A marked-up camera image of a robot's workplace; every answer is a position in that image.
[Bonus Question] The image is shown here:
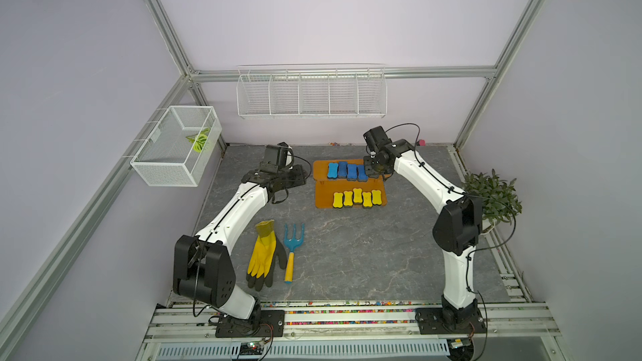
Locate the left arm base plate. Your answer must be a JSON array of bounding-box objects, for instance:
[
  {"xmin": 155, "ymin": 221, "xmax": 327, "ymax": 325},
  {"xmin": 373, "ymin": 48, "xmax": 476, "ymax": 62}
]
[{"xmin": 215, "ymin": 309, "xmax": 285, "ymax": 339}]

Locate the yellow black gardening glove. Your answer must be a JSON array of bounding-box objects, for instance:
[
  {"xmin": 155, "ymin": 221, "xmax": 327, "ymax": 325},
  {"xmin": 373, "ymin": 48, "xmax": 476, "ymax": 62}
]
[{"xmin": 246, "ymin": 220, "xmax": 288, "ymax": 292}]

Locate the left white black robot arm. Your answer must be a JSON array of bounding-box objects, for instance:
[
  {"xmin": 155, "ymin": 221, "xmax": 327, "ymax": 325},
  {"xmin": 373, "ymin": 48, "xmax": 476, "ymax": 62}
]
[{"xmin": 172, "ymin": 164, "xmax": 312, "ymax": 320}]

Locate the long white wire wall basket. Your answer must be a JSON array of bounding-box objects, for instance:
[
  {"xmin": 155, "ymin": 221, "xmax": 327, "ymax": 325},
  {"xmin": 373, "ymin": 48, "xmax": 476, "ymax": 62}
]
[{"xmin": 236, "ymin": 65, "xmax": 388, "ymax": 119}]

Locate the white wire side basket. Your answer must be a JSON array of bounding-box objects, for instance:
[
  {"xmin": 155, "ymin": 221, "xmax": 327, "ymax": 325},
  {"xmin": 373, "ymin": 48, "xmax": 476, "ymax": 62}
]
[{"xmin": 130, "ymin": 105, "xmax": 222, "ymax": 187}]

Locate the yellow whiteboard eraser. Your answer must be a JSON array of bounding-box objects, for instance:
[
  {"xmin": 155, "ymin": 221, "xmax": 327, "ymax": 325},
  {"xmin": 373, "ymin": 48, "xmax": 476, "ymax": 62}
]
[
  {"xmin": 332, "ymin": 192, "xmax": 344, "ymax": 209},
  {"xmin": 353, "ymin": 188, "xmax": 363, "ymax": 204},
  {"xmin": 370, "ymin": 190, "xmax": 383, "ymax": 206},
  {"xmin": 362, "ymin": 192, "xmax": 373, "ymax": 208},
  {"xmin": 343, "ymin": 191, "xmax": 354, "ymax": 207}
]

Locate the green toy in basket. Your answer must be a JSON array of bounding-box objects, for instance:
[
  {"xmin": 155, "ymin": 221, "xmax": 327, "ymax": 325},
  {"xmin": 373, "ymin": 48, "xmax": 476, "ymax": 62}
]
[{"xmin": 187, "ymin": 128, "xmax": 211, "ymax": 153}]

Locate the aluminium rail frame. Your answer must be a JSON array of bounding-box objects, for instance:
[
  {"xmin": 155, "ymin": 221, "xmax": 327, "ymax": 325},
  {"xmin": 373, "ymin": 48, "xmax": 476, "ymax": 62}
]
[{"xmin": 137, "ymin": 301, "xmax": 573, "ymax": 360}]

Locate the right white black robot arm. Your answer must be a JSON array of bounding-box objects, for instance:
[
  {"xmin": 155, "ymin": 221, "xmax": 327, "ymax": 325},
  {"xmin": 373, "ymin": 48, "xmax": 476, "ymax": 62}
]
[{"xmin": 364, "ymin": 126, "xmax": 483, "ymax": 329}]

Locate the orange two-tier wooden shelf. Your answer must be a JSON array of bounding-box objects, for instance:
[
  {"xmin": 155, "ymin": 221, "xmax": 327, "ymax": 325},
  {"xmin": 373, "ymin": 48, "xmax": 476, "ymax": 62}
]
[{"xmin": 313, "ymin": 159, "xmax": 388, "ymax": 209}]

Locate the blue whiteboard eraser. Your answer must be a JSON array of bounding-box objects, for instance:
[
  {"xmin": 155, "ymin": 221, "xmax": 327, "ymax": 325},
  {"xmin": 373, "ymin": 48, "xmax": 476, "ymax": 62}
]
[
  {"xmin": 327, "ymin": 162, "xmax": 339, "ymax": 180},
  {"xmin": 357, "ymin": 164, "xmax": 369, "ymax": 182},
  {"xmin": 346, "ymin": 164, "xmax": 358, "ymax": 182},
  {"xmin": 337, "ymin": 161, "xmax": 348, "ymax": 179}
]

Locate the potted green plant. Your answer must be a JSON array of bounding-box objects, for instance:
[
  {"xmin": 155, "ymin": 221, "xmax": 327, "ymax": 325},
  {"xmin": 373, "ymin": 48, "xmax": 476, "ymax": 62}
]
[{"xmin": 463, "ymin": 169, "xmax": 523, "ymax": 234}]

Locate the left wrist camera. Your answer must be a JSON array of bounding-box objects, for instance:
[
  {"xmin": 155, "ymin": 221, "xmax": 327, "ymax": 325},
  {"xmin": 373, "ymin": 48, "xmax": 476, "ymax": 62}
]
[{"xmin": 262, "ymin": 142, "xmax": 293, "ymax": 169}]

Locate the blue yellow garden fork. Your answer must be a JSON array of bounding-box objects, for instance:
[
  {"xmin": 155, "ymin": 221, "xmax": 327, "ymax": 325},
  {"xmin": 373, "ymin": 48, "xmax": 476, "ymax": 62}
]
[{"xmin": 284, "ymin": 223, "xmax": 305, "ymax": 283}]

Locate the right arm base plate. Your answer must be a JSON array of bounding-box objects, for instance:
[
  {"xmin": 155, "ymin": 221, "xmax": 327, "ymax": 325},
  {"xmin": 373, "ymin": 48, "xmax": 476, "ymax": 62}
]
[{"xmin": 415, "ymin": 304, "xmax": 488, "ymax": 336}]

